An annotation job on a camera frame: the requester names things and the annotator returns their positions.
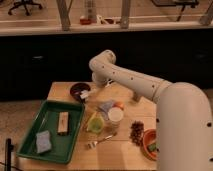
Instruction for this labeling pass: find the white handled dish brush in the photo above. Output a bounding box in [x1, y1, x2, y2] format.
[80, 80, 114, 101]

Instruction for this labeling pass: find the dark purple bowl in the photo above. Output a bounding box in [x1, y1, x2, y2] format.
[70, 82, 91, 103]

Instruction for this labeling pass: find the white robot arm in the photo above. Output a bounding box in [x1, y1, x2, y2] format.
[89, 50, 213, 171]

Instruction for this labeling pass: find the orange bowl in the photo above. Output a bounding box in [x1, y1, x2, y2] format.
[141, 129, 157, 161]

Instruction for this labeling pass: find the green item in bowl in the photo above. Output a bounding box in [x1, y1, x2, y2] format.
[147, 142, 156, 152]

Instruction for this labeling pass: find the grey cloth piece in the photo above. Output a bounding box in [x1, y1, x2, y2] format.
[98, 100, 115, 120]

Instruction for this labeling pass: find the orange ball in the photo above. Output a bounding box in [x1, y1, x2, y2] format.
[113, 101, 124, 110]

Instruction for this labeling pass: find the green plastic cup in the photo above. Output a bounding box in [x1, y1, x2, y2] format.
[87, 117, 104, 134]

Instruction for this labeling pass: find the wooden block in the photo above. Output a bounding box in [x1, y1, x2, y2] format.
[57, 112, 69, 135]

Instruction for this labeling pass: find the brown grape bunch toy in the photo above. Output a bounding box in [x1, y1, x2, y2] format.
[130, 121, 144, 146]

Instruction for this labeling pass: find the red object on floor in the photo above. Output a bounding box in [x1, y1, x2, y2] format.
[80, 18, 92, 25]

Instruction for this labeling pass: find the silver fork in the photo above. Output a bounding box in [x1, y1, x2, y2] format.
[86, 132, 117, 149]

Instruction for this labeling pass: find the green plastic tray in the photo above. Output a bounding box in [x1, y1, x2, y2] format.
[17, 100, 85, 164]

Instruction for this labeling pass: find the wooden table leg middle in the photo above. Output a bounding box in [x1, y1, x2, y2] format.
[120, 0, 131, 29]

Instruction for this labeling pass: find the wooden table leg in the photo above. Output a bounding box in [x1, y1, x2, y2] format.
[56, 0, 70, 31]
[120, 0, 131, 29]

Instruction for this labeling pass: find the wooden table leg left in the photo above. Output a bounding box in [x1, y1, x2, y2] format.
[56, 0, 70, 31]

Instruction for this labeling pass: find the grey blue sponge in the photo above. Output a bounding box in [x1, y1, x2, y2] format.
[36, 130, 52, 154]

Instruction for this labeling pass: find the black office chair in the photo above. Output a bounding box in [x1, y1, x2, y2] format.
[8, 0, 43, 16]

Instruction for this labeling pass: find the black stand post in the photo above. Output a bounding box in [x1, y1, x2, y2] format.
[4, 138, 14, 171]

